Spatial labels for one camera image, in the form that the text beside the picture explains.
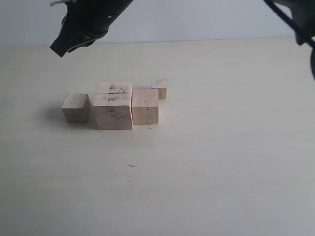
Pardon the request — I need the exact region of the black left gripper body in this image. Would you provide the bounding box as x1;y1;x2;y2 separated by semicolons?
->
59;0;111;47

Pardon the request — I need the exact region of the medium-small wooden cube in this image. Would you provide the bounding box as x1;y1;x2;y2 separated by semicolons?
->
62;93;92;123

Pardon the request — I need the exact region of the largest wooden cube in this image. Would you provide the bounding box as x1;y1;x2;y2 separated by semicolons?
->
93;82;133;130

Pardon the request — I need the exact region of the second-largest wooden cube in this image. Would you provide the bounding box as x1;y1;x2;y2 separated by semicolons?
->
131;88;159;125

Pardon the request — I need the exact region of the smallest wooden cube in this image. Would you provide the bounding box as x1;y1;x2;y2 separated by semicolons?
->
151;79;167;100

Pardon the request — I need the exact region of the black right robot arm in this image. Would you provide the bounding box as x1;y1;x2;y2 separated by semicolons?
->
264;0;315;76

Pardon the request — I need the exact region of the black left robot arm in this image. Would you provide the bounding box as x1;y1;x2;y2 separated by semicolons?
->
50;0;132;57

